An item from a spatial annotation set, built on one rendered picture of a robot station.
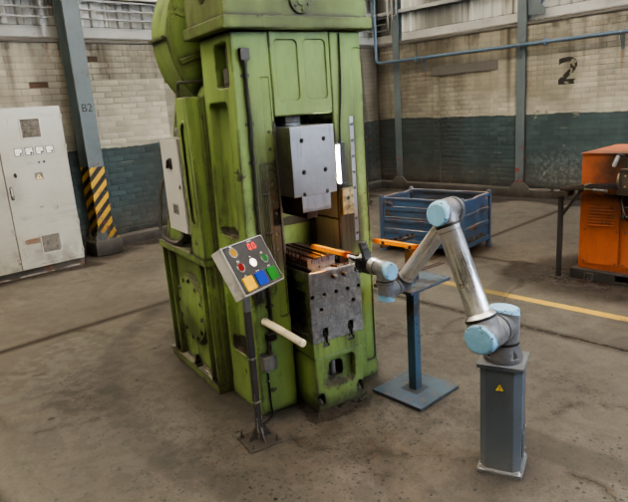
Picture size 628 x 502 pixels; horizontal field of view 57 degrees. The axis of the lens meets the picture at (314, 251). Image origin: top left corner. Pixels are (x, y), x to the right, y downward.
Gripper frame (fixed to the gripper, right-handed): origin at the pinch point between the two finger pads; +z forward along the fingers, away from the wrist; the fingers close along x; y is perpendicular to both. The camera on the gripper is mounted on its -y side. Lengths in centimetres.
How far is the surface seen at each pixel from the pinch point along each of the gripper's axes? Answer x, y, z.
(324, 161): 5, -50, 28
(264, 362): -43, 66, 34
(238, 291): -69, 6, 2
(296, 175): -15, -44, 28
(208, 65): -41, -109, 74
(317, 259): -4.9, 7.6, 27.0
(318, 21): 13, -129, 37
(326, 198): 4.6, -28.1, 27.5
